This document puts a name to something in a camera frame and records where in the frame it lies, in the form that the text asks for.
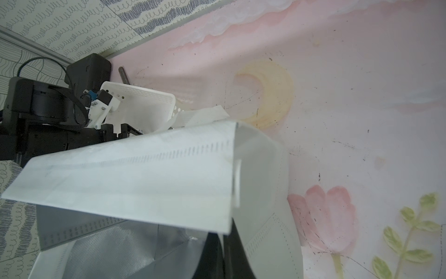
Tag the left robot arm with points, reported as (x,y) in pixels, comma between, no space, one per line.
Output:
(40,118)

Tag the dark metal tool handle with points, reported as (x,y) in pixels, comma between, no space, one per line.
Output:
(123,75)

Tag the white perforated plastic basket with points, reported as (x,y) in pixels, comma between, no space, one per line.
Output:
(144,109)

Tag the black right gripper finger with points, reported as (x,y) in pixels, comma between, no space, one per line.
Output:
(210,257)

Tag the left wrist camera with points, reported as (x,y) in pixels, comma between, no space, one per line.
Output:
(100,105)

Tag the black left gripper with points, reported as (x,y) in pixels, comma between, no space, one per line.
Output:
(21,144)

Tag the black plastic tool case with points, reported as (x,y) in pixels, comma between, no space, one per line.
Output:
(89,73)

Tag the floral pink table mat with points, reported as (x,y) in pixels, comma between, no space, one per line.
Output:
(365,129)

